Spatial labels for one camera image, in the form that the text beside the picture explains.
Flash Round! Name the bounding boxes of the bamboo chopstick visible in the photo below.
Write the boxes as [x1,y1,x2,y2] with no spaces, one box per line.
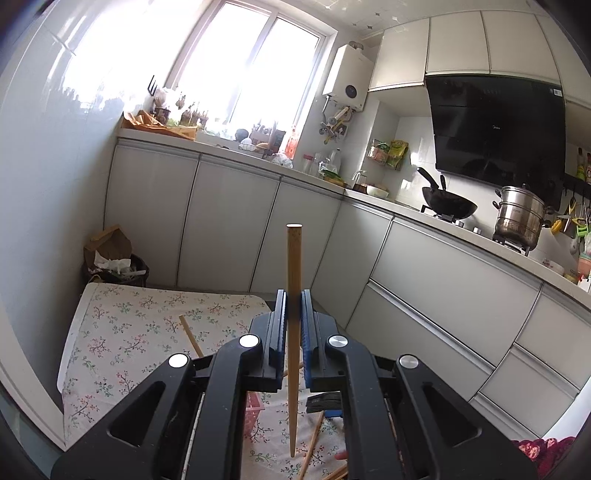
[287,223,303,458]
[322,464,349,480]
[179,315,204,358]
[297,411,325,480]

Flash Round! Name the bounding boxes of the white lower kitchen cabinets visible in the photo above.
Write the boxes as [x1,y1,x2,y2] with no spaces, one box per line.
[104,129,590,438]

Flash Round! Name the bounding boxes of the floral white tablecloth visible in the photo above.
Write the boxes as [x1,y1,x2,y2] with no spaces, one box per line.
[57,283,345,479]

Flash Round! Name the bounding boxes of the black wok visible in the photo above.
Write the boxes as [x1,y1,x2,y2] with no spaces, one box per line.
[417,167,478,220]

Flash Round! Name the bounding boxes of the white wall water heater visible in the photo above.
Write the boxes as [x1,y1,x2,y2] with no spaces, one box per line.
[322,45,374,112]

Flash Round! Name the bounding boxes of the white kitchen cabinets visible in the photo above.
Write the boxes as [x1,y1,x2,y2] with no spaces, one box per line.
[368,9,591,135]
[104,129,590,438]

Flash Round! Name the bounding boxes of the kitchen window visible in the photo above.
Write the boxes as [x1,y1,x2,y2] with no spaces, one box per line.
[165,1,337,157]

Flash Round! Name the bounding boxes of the black trash bin with bag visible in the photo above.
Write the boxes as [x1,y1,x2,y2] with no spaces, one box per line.
[82,251,149,287]

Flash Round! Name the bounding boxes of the pink plastic utensil basket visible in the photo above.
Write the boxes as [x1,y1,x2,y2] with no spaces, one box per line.
[243,392,264,437]

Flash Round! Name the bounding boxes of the stainless steel steamer pot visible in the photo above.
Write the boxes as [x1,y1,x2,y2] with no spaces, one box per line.
[492,185,555,256]

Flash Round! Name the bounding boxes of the red floral clothing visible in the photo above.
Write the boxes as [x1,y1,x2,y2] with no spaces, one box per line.
[512,436,575,479]

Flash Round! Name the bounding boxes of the brown paper bag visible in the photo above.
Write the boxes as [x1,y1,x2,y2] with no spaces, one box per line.
[83,224,132,268]

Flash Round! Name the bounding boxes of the white upper kitchen cabinets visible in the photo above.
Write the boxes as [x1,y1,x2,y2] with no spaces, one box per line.
[368,9,591,135]

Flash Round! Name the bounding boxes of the black range hood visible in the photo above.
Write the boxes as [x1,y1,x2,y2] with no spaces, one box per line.
[425,75,566,209]

